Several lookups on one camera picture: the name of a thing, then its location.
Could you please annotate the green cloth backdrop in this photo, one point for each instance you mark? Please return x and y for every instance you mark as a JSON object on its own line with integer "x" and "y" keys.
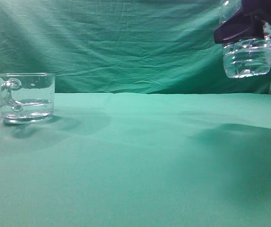
{"x": 116, "y": 46}

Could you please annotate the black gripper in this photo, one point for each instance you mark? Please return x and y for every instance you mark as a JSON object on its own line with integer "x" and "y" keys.
{"x": 242, "y": 27}

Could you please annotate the clear plastic water bottle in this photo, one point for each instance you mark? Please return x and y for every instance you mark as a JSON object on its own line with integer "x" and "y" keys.
{"x": 246, "y": 58}

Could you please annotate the clear glass cup with handle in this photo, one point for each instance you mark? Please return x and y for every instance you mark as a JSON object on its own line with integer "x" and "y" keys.
{"x": 26, "y": 97}

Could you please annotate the green cloth table cover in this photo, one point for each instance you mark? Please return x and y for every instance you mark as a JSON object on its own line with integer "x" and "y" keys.
{"x": 134, "y": 160}

